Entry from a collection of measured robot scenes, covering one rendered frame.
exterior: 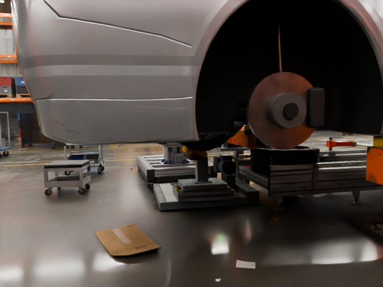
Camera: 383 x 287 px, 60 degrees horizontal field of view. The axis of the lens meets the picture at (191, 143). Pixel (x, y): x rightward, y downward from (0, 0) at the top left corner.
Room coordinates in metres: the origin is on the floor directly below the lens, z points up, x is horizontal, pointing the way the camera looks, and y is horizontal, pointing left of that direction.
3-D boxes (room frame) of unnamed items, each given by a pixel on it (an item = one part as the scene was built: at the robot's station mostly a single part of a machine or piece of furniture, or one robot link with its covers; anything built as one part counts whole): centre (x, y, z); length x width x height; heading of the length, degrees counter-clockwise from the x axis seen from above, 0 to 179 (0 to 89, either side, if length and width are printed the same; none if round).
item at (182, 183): (3.01, -0.09, 0.32); 0.40 x 0.30 x 0.28; 101
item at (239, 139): (3.31, -0.55, 0.69); 0.52 x 0.17 x 0.35; 11
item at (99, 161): (4.87, 1.58, 0.50); 0.53 x 0.42 x 1.00; 101
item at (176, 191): (3.01, -0.09, 0.13); 0.50 x 0.36 x 0.10; 101
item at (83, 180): (3.65, 1.37, 0.17); 0.43 x 0.36 x 0.34; 93
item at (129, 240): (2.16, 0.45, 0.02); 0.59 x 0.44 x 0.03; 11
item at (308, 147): (3.27, -0.92, 0.39); 0.66 x 0.66 x 0.24
